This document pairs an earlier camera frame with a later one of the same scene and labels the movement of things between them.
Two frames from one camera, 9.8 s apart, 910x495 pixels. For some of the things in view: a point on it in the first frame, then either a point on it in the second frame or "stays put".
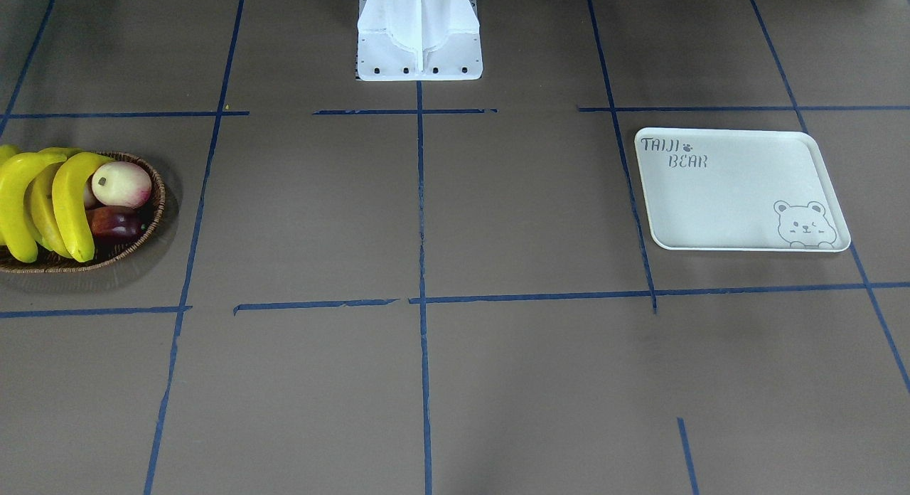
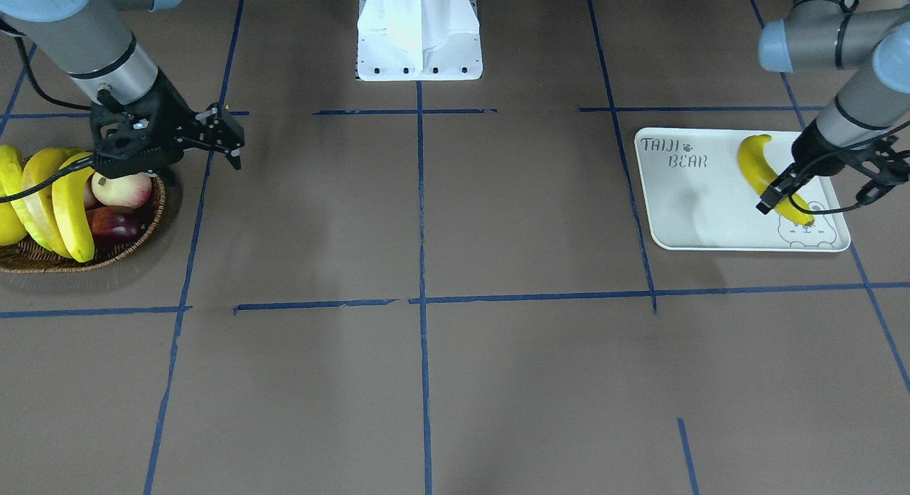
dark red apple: (116, 222) stays put
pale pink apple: (123, 185) stays put
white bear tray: (723, 189) stays put
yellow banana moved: (15, 228) → (757, 166)
